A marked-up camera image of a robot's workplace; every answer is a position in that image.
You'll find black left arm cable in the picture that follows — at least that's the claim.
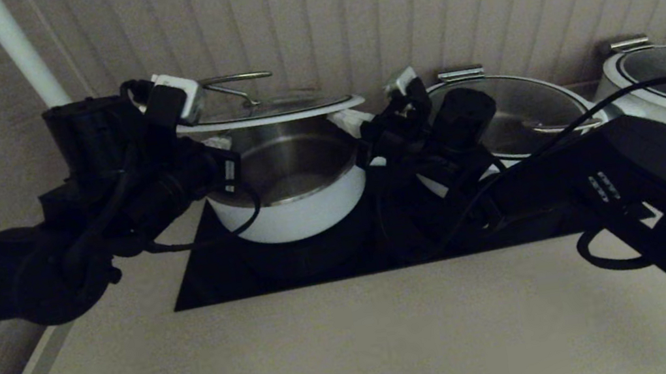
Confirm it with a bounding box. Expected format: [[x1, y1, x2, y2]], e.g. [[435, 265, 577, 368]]
[[140, 182, 265, 255]]

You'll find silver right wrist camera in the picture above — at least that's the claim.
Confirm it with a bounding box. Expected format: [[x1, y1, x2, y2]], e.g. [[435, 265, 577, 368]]
[[380, 65, 424, 101]]

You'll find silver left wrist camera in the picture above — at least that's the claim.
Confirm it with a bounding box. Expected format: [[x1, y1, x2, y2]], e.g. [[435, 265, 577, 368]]
[[150, 69, 208, 129]]

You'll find white metal pole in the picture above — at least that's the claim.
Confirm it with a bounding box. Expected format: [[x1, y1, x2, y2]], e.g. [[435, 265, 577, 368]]
[[0, 0, 74, 117]]

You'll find middle white pot with lid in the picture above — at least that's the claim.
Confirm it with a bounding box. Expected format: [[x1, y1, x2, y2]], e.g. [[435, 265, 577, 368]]
[[423, 59, 609, 172]]

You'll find large black glass cooktop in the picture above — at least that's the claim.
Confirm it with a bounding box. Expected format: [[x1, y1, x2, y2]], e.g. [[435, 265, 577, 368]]
[[159, 145, 587, 312]]

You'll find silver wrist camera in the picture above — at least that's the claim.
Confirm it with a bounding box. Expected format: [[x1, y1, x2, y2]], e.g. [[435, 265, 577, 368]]
[[380, 65, 424, 101], [150, 69, 208, 129]]

